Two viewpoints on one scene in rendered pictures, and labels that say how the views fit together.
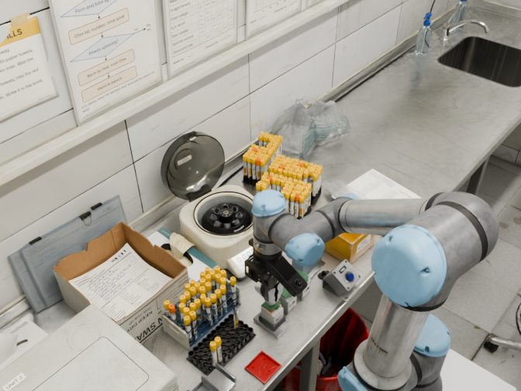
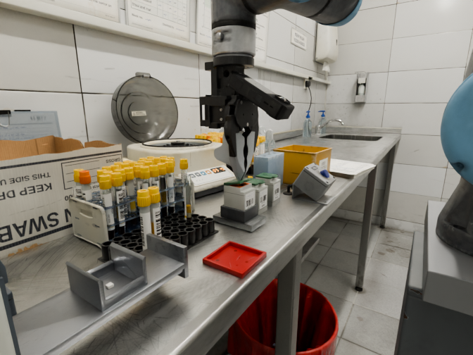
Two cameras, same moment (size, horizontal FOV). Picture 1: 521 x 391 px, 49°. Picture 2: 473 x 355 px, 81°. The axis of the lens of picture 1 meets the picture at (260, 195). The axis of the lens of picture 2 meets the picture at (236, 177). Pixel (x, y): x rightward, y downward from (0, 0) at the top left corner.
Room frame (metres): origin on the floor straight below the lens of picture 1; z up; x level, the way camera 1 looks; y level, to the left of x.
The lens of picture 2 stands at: (0.45, 0.05, 1.09)
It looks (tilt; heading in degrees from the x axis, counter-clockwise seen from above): 14 degrees down; 352
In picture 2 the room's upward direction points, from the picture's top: straight up
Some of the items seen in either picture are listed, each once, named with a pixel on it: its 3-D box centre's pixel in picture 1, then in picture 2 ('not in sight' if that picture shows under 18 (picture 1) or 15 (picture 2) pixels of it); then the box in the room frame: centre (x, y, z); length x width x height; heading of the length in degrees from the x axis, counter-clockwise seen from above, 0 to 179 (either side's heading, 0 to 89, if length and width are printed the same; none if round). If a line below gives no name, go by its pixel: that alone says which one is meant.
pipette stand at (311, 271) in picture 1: (307, 257); (269, 172); (1.15, -0.14, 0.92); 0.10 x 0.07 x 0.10; 141
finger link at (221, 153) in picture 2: (263, 292); (227, 156); (0.95, -0.01, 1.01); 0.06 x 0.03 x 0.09; 48
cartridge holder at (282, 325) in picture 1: (272, 320); (239, 213); (0.95, -0.03, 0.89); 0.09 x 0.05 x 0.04; 48
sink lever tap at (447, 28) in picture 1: (469, 27); (331, 126); (2.68, -1.05, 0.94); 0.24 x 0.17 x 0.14; 49
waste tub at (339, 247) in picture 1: (346, 233); (302, 164); (1.25, -0.26, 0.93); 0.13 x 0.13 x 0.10; 46
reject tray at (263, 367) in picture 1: (263, 367); (235, 257); (0.81, 0.00, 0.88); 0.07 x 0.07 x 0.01; 49
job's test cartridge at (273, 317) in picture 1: (272, 313); (239, 200); (0.95, -0.03, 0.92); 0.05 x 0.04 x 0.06; 48
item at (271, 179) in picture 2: (300, 285); (267, 189); (1.06, -0.11, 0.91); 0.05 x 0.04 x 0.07; 49
